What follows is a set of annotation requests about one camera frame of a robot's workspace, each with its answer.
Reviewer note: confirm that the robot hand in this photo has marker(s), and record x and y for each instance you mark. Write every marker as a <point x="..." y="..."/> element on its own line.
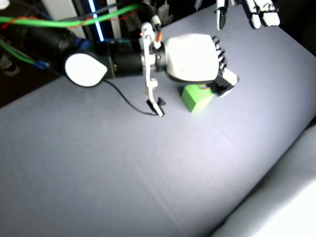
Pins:
<point x="190" y="56"/>
<point x="269" y="17"/>

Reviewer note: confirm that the green toy block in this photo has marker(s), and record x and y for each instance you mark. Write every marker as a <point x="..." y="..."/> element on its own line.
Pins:
<point x="195" y="98"/>

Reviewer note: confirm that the white power adapter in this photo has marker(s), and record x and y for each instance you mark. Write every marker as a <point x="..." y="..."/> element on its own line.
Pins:
<point x="165" y="12"/>

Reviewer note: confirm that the black box with red light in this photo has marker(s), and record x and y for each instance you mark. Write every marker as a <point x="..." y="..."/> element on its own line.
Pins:
<point x="133" y="30"/>

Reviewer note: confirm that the grey table cloth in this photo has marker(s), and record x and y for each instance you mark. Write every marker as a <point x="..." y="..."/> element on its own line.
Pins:
<point x="148" y="160"/>

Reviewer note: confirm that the white column with blue light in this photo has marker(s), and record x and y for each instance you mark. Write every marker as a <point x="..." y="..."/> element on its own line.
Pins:
<point x="59" y="7"/>

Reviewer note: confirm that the white curved panel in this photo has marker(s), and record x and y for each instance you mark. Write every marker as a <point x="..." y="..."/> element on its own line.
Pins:
<point x="284" y="202"/>

